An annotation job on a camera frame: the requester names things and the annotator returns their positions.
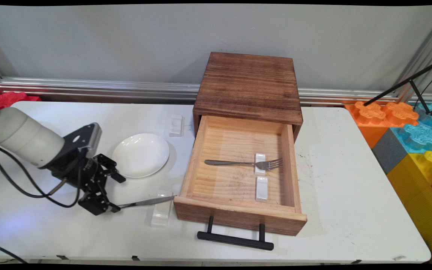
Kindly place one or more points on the dark wooden cabinet box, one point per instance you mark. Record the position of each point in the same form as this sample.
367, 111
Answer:
248, 82

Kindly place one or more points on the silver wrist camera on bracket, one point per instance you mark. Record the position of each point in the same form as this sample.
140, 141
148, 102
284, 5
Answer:
84, 137

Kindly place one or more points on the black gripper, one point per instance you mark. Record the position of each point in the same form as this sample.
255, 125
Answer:
75, 172

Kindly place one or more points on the orange foam block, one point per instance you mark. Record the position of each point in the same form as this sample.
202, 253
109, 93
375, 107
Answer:
373, 116

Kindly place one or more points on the steel table knife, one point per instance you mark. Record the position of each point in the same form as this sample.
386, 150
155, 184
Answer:
148, 201

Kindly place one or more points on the aluminium wall rail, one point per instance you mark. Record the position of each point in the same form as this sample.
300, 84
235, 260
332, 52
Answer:
88, 88

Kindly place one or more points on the light wooden drawer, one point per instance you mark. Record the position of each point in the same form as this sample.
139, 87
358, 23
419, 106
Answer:
234, 183

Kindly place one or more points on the steel fork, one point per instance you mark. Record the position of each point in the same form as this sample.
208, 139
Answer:
231, 163

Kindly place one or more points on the black tripod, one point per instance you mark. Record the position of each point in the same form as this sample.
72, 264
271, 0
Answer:
407, 82

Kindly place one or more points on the blue foam block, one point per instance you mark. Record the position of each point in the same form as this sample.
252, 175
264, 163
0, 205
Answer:
422, 137

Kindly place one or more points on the gray foam block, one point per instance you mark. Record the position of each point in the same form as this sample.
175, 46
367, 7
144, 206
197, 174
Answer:
388, 150

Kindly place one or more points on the white ceramic cutlery rest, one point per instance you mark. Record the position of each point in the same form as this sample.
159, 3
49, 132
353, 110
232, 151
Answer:
160, 217
176, 125
261, 189
260, 156

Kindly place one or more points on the white round plate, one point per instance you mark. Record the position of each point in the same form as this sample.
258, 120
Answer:
141, 155

